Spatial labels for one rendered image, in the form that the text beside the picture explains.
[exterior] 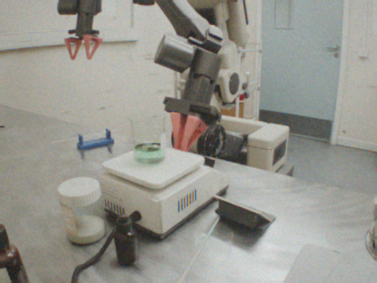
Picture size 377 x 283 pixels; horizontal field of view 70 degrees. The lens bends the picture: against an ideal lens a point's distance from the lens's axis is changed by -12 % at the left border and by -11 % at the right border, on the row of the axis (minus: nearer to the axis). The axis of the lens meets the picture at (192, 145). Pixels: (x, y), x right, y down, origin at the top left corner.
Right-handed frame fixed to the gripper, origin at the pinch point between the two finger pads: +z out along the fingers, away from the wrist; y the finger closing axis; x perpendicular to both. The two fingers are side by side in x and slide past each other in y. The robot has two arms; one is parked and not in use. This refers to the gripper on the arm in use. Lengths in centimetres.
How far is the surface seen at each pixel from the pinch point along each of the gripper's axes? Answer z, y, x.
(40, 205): 16.6, -17.8, -12.4
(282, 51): -154, -19, 254
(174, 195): 7.0, 6.2, -13.1
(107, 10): -93, -127, 101
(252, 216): 6.8, 16.7, -7.8
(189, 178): 4.1, 6.5, -9.7
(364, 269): 9.4, 33.1, -12.7
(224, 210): 7.3, 12.0, -5.8
